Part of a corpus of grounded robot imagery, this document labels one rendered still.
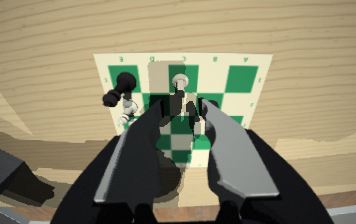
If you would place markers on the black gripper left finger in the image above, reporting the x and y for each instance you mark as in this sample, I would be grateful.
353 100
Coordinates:
125 173

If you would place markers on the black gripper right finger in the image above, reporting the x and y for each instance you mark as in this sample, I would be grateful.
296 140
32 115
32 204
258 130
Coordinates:
243 168

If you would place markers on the green and cream chessboard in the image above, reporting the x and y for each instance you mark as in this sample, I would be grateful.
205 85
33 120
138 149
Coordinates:
233 80

